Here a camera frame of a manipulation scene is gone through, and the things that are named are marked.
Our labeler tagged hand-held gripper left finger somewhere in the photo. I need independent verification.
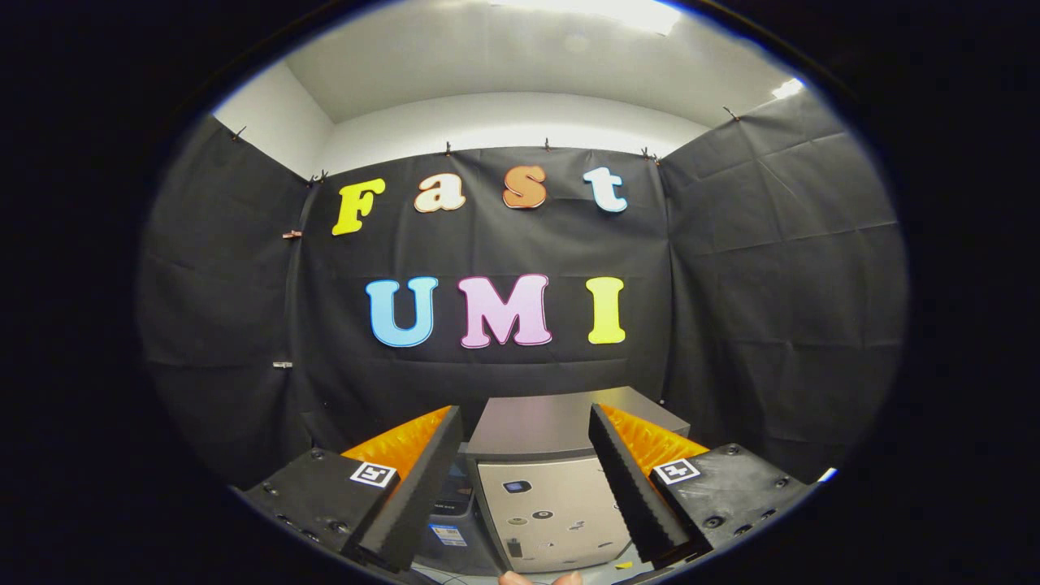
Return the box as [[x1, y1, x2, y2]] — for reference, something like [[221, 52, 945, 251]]
[[242, 405, 465, 573]]

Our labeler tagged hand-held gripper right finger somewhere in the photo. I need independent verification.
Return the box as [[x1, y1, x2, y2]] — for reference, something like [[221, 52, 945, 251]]
[[587, 403, 817, 570]]

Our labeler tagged black backdrop cloth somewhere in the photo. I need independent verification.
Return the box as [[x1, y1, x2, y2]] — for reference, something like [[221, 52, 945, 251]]
[[136, 88, 909, 490]]

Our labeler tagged large ceiling light panel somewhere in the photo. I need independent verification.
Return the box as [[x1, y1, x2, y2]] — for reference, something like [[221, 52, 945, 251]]
[[487, 0, 685, 37]]

